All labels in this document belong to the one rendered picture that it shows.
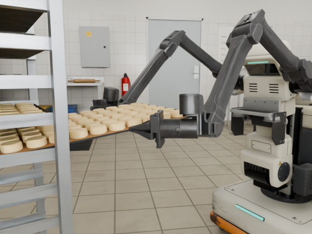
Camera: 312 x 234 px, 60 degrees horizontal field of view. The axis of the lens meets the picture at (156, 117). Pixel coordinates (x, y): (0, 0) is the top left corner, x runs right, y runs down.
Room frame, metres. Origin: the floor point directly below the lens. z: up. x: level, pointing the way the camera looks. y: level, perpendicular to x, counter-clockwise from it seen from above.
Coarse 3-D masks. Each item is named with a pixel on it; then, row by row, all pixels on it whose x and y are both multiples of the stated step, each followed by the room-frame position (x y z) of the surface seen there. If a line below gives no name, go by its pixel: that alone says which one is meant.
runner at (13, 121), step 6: (24, 114) 0.62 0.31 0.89; (30, 114) 0.63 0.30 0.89; (36, 114) 0.64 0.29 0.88; (42, 114) 0.65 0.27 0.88; (48, 114) 0.65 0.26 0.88; (0, 120) 0.60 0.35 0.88; (6, 120) 0.61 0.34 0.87; (12, 120) 0.61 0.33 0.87; (18, 120) 0.62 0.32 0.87; (24, 120) 0.62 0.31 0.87; (30, 120) 0.63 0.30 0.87; (36, 120) 0.64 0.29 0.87; (42, 120) 0.65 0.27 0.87; (48, 120) 0.65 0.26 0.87; (0, 126) 0.60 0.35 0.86; (6, 126) 0.60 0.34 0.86; (12, 126) 0.61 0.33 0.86; (18, 126) 0.62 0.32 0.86; (24, 126) 0.62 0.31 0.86
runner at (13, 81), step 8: (0, 80) 0.60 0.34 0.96; (8, 80) 0.61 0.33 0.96; (16, 80) 0.62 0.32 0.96; (24, 80) 0.63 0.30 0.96; (32, 80) 0.64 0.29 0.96; (40, 80) 0.65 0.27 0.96; (48, 80) 0.66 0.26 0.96; (0, 88) 0.60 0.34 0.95; (8, 88) 0.61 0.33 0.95; (16, 88) 0.62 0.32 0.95; (24, 88) 0.63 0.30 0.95
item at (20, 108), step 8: (0, 104) 0.90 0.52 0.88; (8, 104) 0.91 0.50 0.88; (16, 104) 0.93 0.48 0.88; (24, 104) 0.90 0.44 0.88; (0, 112) 0.69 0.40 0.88; (8, 112) 0.69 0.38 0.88; (16, 112) 0.71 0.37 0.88; (24, 112) 0.72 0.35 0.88; (32, 112) 0.69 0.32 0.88; (40, 112) 0.69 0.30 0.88
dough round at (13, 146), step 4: (16, 140) 0.68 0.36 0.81; (0, 144) 0.65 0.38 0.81; (4, 144) 0.65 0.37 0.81; (8, 144) 0.64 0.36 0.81; (12, 144) 0.64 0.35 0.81; (16, 144) 0.65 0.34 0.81; (20, 144) 0.66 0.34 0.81; (0, 148) 0.64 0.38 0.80; (4, 148) 0.63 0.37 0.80; (8, 148) 0.63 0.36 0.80; (12, 148) 0.64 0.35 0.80; (16, 148) 0.64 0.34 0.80; (20, 148) 0.65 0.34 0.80; (4, 152) 0.64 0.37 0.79; (8, 152) 0.63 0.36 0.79; (12, 152) 0.64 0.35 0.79
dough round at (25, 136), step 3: (33, 132) 0.76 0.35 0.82; (36, 132) 0.75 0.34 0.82; (39, 132) 0.75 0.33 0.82; (24, 135) 0.73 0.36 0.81; (27, 135) 0.73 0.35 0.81; (30, 135) 0.73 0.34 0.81; (33, 135) 0.72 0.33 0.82; (36, 135) 0.73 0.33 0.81; (39, 135) 0.73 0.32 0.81; (24, 138) 0.72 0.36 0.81; (24, 141) 0.72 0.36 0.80
